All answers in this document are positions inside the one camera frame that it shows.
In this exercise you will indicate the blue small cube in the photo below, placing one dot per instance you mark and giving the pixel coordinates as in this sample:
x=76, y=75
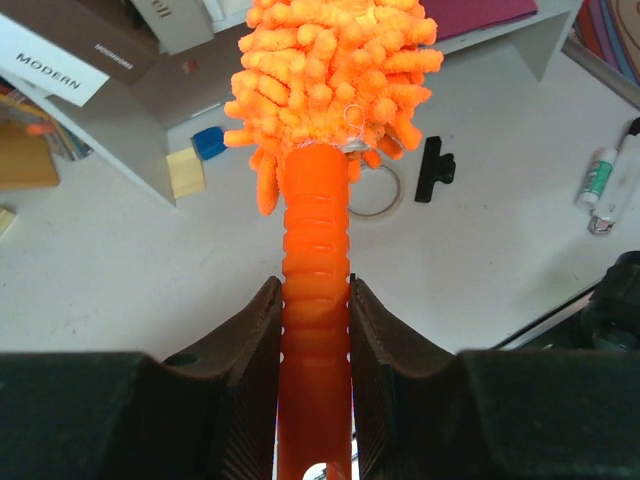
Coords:
x=209, y=142

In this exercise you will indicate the yellow sticky note pad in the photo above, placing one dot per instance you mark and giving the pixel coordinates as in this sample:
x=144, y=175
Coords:
x=186, y=173

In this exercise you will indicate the white glue tube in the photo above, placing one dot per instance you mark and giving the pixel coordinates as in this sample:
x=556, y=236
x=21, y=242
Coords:
x=596, y=177

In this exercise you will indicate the black binder clip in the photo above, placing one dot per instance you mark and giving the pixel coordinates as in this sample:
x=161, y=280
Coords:
x=436, y=167

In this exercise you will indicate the white marker pen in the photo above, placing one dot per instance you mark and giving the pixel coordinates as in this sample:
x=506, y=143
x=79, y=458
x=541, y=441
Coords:
x=620, y=186

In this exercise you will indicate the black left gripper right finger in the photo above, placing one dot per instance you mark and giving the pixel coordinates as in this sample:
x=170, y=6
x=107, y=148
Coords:
x=424, y=413

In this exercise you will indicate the grey upright book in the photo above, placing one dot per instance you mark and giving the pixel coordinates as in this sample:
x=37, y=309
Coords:
x=179, y=25

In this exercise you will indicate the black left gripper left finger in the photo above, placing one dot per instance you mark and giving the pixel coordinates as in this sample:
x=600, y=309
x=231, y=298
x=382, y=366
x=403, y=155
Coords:
x=205, y=412

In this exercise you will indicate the large white brown book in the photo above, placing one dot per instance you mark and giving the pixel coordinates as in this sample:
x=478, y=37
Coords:
x=72, y=48

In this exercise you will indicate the orange microfiber duster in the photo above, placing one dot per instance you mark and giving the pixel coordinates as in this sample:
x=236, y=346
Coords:
x=325, y=89

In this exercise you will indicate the white small shelf stand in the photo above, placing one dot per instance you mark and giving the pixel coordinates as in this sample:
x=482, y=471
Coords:
x=131, y=126

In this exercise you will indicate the magenta folder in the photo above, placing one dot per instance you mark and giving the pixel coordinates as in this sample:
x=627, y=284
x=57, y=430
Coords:
x=457, y=17

